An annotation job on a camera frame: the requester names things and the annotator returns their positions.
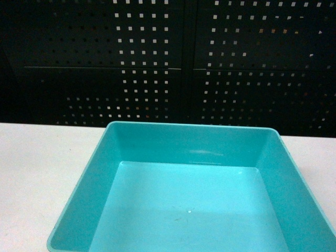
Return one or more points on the teal plastic tray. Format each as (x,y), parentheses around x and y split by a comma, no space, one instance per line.
(186,187)

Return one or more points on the black perforated panel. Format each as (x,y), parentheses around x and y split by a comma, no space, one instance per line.
(244,63)

